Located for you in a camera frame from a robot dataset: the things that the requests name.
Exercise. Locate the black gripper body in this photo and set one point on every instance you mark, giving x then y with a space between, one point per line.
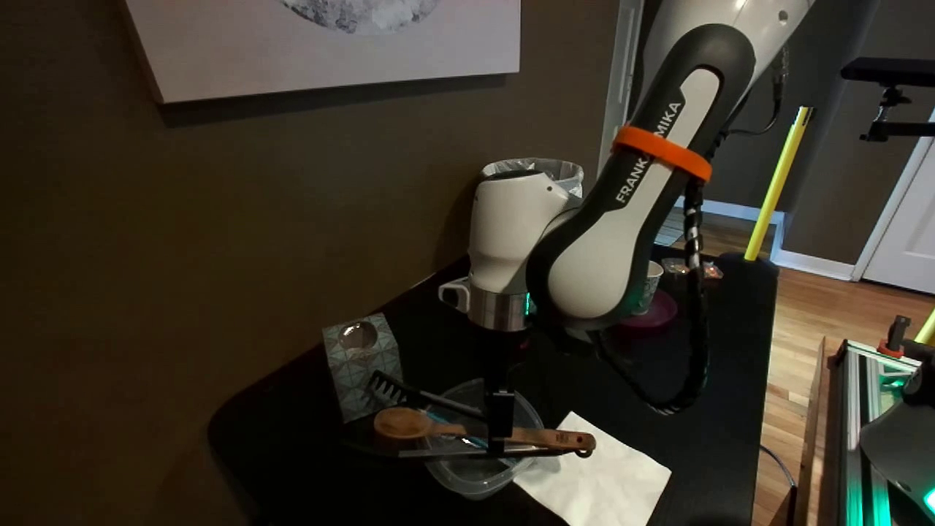
500 360

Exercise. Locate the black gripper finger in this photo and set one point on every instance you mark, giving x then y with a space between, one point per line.
500 426

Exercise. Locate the wooden spoon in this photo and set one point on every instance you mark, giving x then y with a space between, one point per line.
410 426

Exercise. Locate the orange band on arm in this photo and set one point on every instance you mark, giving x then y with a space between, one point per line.
661 149

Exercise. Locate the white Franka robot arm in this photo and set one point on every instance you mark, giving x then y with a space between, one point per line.
623 224

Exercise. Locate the clear plastic bowl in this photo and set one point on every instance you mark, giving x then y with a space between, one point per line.
468 478

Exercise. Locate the white paper napkin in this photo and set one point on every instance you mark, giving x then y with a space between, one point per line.
604 483

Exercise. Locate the clear glass jar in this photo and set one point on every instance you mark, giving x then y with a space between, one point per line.
354 374

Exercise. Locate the patterned paper cup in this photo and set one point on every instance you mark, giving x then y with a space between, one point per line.
651 281

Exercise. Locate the purple round plate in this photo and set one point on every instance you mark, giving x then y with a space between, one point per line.
661 310

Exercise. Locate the trash bin with white bag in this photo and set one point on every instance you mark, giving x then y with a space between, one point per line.
557 176

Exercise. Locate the yellow pole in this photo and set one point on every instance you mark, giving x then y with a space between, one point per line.
776 184

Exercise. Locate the white panel door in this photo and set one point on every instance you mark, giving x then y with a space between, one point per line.
909 224

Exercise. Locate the aluminium mounting frame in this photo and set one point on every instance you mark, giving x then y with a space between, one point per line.
857 420

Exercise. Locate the framed wall picture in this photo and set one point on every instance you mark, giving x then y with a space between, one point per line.
293 47

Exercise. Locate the black camera stand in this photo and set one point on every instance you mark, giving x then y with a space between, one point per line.
893 72

